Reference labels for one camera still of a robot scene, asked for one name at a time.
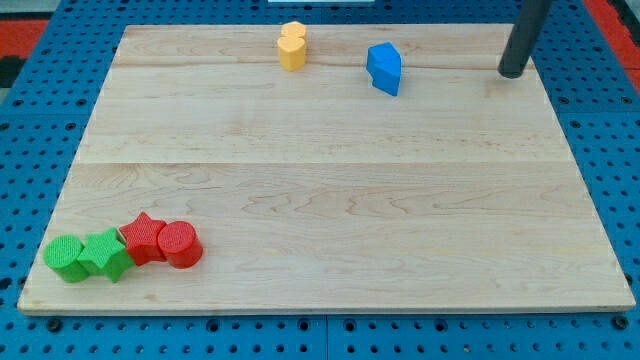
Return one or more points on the blue triangle block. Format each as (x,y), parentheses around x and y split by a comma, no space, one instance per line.
(386,82)

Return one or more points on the blue cube block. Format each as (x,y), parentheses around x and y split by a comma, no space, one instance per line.
(384,62)

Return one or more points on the wooden board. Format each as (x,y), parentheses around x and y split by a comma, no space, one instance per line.
(314,192)

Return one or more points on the yellow heart block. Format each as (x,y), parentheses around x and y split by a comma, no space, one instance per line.
(291,52)

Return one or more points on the yellow hexagon block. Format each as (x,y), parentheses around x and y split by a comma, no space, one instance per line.
(293,29)

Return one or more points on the red cylinder block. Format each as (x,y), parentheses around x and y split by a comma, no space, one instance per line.
(180,244)

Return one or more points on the red star block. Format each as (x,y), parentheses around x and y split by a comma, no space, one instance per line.
(141,239)

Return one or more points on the green star block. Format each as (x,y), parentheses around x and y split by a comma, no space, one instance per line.
(106,255)

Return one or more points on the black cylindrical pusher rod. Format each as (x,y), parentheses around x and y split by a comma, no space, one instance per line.
(523,37)

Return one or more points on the green cylinder block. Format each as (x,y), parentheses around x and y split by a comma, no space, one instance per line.
(61,255)

